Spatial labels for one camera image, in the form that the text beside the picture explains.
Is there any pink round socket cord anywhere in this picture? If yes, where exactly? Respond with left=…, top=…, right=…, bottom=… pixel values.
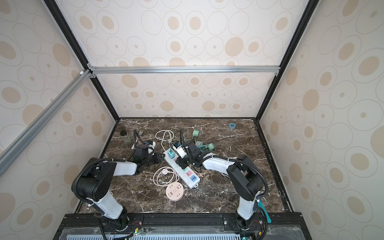
left=152, top=166, right=181, bottom=188

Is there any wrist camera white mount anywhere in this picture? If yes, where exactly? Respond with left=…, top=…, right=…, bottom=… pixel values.
left=176, top=146, right=187, bottom=159
left=135, top=140, right=156, bottom=153

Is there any aluminium frame crossbar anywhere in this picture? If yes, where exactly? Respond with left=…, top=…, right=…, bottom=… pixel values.
left=90, top=66, right=280, bottom=74

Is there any pink charger plug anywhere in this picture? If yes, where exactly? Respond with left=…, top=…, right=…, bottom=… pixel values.
left=196, top=141, right=203, bottom=148

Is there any teal handled tool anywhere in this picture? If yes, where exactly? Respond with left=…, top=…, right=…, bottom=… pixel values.
left=258, top=201, right=272, bottom=224

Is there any white colourful power strip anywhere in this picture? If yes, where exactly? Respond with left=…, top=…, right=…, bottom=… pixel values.
left=164, top=150, right=201, bottom=189

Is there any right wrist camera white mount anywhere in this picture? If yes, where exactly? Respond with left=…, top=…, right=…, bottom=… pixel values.
left=176, top=146, right=187, bottom=159

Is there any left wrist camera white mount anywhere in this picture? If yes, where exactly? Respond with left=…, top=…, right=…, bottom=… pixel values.
left=135, top=140, right=156, bottom=153

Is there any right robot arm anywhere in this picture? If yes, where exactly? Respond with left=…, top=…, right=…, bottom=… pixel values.
left=176, top=129, right=269, bottom=231

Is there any round pink power socket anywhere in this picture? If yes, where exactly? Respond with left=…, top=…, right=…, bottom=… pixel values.
left=166, top=182, right=184, bottom=202

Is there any teal charger plug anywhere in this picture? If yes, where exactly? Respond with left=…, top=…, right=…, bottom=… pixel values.
left=167, top=150, right=175, bottom=159

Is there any glass spice jar black lid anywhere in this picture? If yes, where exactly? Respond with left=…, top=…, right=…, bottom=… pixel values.
left=120, top=130, right=132, bottom=145

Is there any white power strip cord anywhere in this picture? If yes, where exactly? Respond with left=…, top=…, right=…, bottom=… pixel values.
left=155, top=129, right=175, bottom=151

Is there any blue tape roll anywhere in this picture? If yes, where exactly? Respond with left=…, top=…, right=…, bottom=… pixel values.
left=229, top=123, right=236, bottom=130

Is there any aluminium frame left bar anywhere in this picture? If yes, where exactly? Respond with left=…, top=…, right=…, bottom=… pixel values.
left=1, top=70, right=91, bottom=175

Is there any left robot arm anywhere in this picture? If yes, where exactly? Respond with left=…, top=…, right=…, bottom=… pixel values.
left=71, top=130, right=165, bottom=232

